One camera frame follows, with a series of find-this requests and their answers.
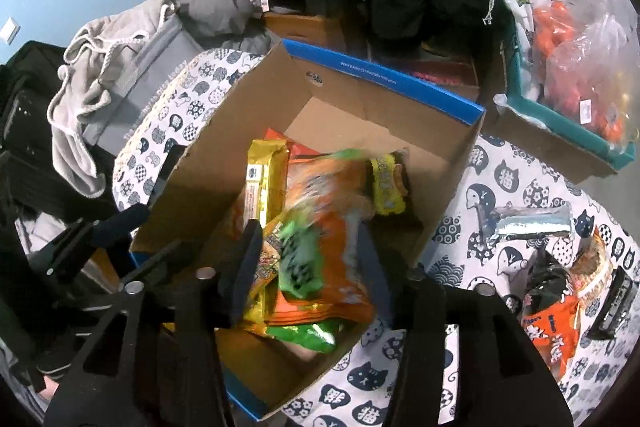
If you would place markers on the light grey robe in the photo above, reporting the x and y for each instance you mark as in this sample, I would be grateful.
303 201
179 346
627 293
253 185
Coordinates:
90 57

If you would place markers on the brown cardboard box under crate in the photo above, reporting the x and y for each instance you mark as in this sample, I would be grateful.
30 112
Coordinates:
545 152

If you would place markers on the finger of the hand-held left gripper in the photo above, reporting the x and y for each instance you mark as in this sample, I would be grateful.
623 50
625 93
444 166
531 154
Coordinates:
169 169
117 223

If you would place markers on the red snack packet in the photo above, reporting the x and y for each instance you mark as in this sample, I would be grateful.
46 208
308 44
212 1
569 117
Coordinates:
295 149

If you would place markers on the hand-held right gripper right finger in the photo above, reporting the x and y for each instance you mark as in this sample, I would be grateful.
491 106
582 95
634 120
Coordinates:
374 269

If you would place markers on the yellow snack packet white label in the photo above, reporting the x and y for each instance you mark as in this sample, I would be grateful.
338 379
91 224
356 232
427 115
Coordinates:
265 179

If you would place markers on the silver snack packet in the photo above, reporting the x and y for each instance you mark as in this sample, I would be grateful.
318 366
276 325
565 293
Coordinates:
530 222

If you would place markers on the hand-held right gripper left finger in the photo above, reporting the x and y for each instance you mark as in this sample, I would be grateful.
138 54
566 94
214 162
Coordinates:
247 259

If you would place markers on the orange and green snack packet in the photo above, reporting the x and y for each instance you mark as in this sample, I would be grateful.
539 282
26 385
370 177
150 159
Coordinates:
325 237

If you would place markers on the dark grey hoodie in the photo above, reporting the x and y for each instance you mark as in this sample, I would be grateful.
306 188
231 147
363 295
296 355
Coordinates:
220 7

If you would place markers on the small bag of oranges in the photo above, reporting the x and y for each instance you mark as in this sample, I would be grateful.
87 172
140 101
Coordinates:
557 24

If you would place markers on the orange patterned snack packet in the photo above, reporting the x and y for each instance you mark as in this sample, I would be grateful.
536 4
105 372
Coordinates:
595 259

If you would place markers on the black suitcase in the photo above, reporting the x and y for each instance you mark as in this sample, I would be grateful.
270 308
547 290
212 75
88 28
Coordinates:
27 92

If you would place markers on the cat print tablecloth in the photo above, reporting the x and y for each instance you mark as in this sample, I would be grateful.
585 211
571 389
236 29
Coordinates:
480 357

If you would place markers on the cardboard box blue rim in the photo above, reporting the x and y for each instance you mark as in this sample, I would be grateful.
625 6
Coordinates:
350 127

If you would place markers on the small brown cardboard box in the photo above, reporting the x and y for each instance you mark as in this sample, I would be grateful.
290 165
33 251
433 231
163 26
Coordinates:
305 29

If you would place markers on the black and orange snack packet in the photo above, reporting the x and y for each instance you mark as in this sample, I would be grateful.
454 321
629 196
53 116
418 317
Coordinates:
550 312

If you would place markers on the teal plastic crate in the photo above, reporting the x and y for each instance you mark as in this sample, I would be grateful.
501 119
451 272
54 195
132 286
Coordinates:
555 122

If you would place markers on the cardboard box with red contents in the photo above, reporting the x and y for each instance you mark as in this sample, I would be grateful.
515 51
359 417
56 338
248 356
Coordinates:
440 77

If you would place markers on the white wall switch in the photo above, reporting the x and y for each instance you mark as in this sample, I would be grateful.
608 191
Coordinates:
9 31

